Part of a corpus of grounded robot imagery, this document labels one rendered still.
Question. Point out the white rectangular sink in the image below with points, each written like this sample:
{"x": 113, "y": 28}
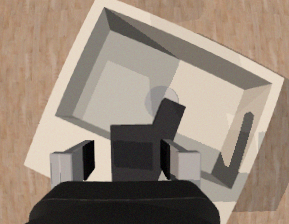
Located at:
{"x": 123, "y": 62}

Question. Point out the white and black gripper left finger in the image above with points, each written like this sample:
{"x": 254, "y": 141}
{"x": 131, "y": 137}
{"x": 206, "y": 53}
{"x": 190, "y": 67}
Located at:
{"x": 74, "y": 164}

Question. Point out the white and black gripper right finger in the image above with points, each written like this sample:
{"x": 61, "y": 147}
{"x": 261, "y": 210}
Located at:
{"x": 177, "y": 163}

